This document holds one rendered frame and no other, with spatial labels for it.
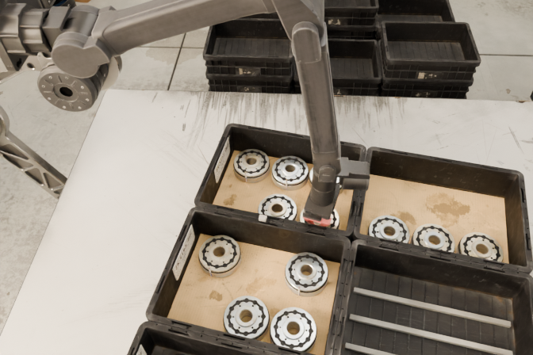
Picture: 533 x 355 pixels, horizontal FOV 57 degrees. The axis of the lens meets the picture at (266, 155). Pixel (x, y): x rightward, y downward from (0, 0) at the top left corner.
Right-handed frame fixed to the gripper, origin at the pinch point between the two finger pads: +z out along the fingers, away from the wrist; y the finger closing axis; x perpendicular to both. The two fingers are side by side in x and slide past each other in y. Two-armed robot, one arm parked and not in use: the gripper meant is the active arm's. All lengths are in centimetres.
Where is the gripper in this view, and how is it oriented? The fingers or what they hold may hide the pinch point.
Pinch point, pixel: (319, 218)
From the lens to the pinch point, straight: 127.6
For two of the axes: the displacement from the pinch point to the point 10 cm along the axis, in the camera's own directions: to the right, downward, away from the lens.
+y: 3.3, -7.1, 6.2
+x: -9.4, -2.4, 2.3
